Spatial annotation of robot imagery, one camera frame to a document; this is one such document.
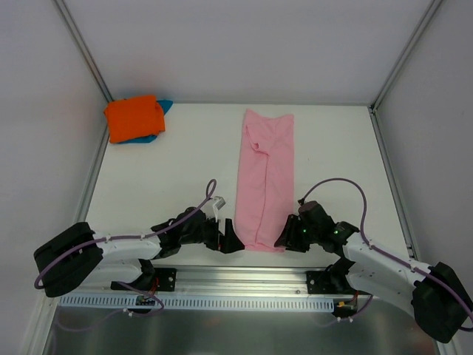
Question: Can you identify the right aluminium frame post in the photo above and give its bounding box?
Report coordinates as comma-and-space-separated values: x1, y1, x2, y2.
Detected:
370, 0, 444, 110

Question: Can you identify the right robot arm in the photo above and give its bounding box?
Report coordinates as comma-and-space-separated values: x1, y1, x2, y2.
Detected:
274, 201, 472, 343

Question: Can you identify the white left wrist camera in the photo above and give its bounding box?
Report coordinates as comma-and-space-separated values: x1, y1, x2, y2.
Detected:
211, 196, 225, 223

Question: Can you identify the pink t-shirt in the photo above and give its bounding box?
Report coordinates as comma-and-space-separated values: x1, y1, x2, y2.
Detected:
234, 109, 295, 253

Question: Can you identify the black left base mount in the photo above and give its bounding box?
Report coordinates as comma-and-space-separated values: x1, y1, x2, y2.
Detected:
110, 264, 177, 292

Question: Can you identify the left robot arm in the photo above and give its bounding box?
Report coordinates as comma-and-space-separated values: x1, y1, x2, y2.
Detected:
33, 207, 245, 297

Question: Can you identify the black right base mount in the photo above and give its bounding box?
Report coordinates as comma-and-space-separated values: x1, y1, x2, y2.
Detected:
305, 271, 355, 294

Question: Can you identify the left aluminium frame post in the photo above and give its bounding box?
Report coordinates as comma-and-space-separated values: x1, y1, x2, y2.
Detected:
54, 0, 114, 104

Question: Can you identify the white slotted cable duct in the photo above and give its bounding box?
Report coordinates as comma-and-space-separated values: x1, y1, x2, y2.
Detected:
59, 293, 335, 313

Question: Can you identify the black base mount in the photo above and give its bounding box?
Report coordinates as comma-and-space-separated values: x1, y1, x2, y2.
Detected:
110, 264, 177, 292
305, 271, 355, 294

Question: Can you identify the folded blue t-shirt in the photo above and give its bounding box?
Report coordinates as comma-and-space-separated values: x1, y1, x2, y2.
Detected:
123, 99, 174, 144

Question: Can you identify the folded orange t-shirt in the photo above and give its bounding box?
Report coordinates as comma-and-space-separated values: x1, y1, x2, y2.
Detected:
104, 95, 166, 144

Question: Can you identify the aluminium frame post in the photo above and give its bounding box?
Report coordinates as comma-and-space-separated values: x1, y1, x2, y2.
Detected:
370, 0, 444, 110
54, 0, 114, 104

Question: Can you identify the aluminium mounting rail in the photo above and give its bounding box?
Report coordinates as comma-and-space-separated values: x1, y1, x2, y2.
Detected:
41, 262, 370, 297

